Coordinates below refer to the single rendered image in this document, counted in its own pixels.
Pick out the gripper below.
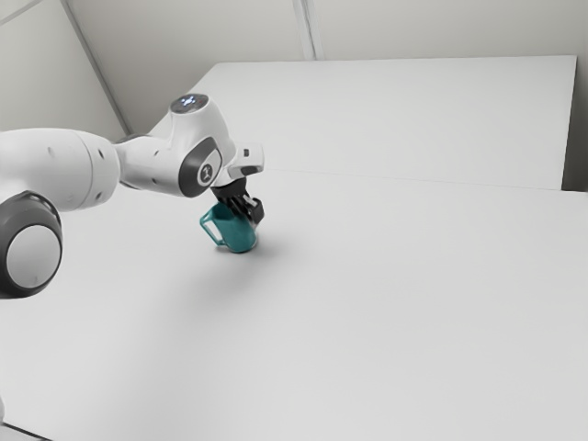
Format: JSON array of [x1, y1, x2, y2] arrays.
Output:
[[209, 178, 266, 229]]

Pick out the teal faceted mug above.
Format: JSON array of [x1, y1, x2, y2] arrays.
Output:
[[198, 203, 260, 255]]

